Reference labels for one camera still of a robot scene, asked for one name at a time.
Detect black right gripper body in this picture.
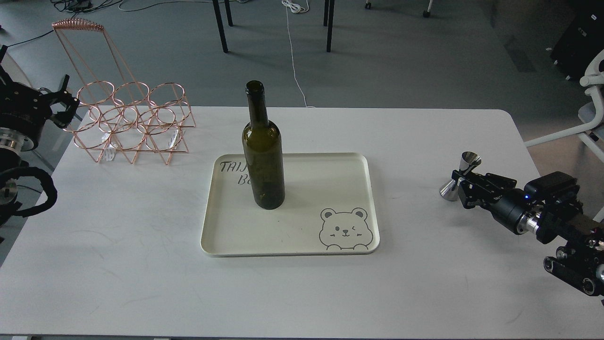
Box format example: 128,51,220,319
478,188,533,235

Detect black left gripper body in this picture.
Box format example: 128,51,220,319
0,82,48,151

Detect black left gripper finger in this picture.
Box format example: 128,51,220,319
45,75,80,129

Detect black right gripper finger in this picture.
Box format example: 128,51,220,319
452,170,482,209
465,172,517,192

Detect steel double jigger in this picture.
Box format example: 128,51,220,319
439,151,482,202

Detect dark green wine bottle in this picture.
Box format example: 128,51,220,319
242,80,285,210

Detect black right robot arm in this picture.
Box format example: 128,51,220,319
452,170,604,297

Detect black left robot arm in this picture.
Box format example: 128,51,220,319
0,69,80,225

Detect cream bear serving tray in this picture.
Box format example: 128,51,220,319
201,153,380,257

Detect black table legs left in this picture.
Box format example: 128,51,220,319
211,0,234,53

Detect black table legs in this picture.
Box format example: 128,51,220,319
211,0,234,53
323,0,335,52

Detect black table legs right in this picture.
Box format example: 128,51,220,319
323,0,335,52

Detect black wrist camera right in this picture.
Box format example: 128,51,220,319
524,171,580,203

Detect copper wire bottle rack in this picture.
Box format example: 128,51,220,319
52,18,197,164

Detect black floor cables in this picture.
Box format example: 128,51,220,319
0,0,123,50

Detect white floor cable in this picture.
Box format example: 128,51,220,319
282,0,315,108

